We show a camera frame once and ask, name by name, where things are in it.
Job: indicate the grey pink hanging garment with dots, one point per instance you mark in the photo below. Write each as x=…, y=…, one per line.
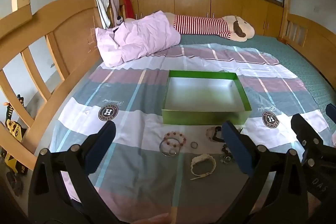
x=114, y=3

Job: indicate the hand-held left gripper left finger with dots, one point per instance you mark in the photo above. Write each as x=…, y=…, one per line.
x=103, y=142

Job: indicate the red hanging garment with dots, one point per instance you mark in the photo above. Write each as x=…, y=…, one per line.
x=128, y=7

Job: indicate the yellow toy excavator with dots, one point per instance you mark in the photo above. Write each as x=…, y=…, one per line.
x=14, y=132

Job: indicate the wooden bed headboard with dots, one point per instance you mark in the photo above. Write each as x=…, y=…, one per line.
x=65, y=37

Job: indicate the green stone charm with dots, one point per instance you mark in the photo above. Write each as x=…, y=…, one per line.
x=225, y=160

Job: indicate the green cardboard box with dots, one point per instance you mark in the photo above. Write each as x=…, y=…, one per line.
x=204, y=117

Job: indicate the white grey hanging garment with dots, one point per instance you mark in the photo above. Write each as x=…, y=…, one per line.
x=102, y=6

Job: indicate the silver bangle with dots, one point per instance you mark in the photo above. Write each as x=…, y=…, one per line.
x=160, y=148

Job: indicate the small plush toy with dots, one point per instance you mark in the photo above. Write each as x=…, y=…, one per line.
x=119, y=20

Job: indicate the white wristwatch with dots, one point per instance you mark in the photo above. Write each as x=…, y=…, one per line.
x=199, y=159

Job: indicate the black wristwatch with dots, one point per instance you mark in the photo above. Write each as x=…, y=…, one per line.
x=218, y=138

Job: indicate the pink duvet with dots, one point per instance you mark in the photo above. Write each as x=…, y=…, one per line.
x=141, y=35

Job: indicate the person's right forearm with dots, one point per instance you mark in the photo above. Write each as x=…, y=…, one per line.
x=316, y=203

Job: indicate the striped plush dog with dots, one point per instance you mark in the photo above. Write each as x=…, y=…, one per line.
x=199, y=24

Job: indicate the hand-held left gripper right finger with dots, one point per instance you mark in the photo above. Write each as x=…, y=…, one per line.
x=236, y=145

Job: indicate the wooden wardrobe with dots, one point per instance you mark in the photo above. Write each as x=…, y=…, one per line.
x=191, y=1

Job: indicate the plaid bedsheet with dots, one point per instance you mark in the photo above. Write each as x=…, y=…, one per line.
x=126, y=119

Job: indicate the wooden bed footboard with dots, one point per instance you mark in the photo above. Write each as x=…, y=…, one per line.
x=307, y=29

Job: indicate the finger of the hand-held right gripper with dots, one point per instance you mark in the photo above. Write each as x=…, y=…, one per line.
x=332, y=109
x=305, y=129

